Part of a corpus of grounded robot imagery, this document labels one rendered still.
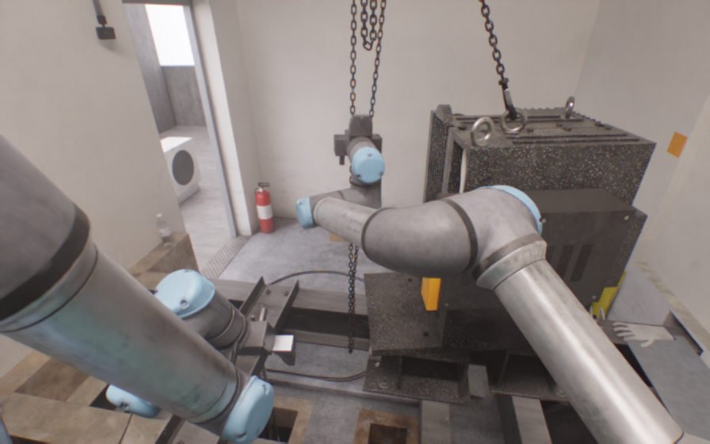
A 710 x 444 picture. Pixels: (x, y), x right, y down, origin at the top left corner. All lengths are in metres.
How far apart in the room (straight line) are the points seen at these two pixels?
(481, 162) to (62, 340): 0.89
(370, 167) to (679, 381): 1.53
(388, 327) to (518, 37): 2.58
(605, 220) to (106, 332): 1.00
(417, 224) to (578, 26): 3.06
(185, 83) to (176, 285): 7.89
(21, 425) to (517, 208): 1.77
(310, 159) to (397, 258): 3.18
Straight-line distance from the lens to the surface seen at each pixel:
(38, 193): 0.27
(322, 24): 3.40
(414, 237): 0.50
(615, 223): 1.09
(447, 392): 1.53
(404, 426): 2.22
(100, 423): 1.72
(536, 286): 0.54
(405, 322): 1.42
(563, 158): 1.09
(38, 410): 1.89
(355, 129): 0.96
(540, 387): 1.66
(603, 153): 1.14
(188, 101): 8.47
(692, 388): 1.97
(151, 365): 0.36
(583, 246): 1.08
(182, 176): 4.79
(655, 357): 2.01
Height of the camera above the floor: 1.90
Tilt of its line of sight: 29 degrees down
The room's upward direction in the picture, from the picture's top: 1 degrees counter-clockwise
